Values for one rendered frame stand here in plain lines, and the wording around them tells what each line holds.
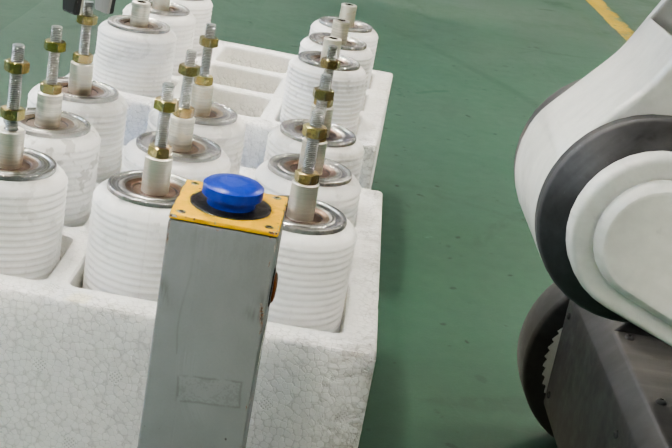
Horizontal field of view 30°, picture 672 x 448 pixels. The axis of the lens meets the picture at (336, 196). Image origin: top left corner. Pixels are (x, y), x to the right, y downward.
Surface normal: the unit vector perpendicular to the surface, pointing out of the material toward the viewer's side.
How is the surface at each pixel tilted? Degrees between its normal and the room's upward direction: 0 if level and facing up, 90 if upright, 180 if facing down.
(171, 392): 90
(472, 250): 0
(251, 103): 90
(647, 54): 63
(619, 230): 90
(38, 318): 90
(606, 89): 50
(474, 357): 0
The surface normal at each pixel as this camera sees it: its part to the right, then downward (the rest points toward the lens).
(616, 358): -0.59, -0.76
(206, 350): -0.05, 0.33
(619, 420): -0.96, -0.26
